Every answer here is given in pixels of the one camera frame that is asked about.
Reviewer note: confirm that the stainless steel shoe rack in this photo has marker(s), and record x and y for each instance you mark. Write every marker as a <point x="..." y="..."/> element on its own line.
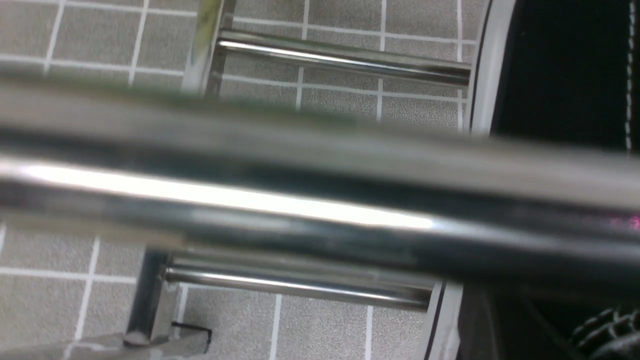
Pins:
<point x="173" y="185"/>

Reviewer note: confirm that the black canvas sneaker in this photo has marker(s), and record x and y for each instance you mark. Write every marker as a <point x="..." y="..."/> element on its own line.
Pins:
<point x="547" y="263"/>

